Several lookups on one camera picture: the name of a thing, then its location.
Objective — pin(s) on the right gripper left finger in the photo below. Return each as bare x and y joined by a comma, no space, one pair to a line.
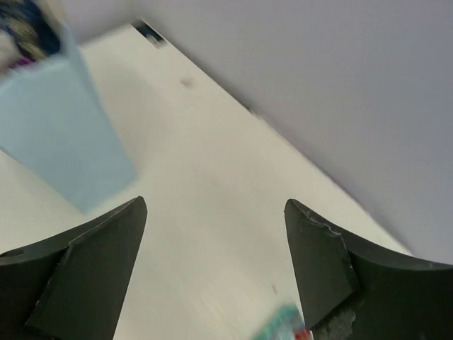
72,285

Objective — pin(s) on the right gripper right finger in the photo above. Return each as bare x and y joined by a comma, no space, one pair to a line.
352,288

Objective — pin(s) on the teal candy bag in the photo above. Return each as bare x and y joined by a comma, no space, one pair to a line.
285,323

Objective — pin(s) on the purple candy packet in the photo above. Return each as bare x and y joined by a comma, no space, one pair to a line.
21,62

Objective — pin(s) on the blue snack bag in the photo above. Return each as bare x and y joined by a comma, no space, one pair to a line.
30,29

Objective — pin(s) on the light blue paper bag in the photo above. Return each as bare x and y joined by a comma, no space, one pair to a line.
53,122

